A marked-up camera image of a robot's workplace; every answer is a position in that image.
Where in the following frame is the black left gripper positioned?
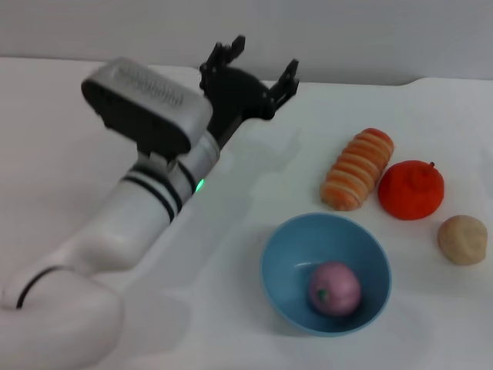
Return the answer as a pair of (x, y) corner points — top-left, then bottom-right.
(199, 34), (301, 150)

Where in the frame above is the blue bowl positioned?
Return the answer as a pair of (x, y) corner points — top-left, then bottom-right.
(260, 213), (392, 338)

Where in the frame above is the pink toy peach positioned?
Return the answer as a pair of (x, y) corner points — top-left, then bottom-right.
(307, 261), (362, 317)

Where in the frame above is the orange striped toy bread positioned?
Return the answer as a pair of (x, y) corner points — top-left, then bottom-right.
(320, 127), (394, 212)

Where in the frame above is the red-orange toy persimmon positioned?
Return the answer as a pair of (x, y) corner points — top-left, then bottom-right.
(377, 160), (445, 220)

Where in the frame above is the beige round toy fruit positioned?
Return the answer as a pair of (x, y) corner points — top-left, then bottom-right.
(437, 214), (488, 265)

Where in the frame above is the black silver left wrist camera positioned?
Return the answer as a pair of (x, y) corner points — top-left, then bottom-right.
(80, 56), (213, 159)

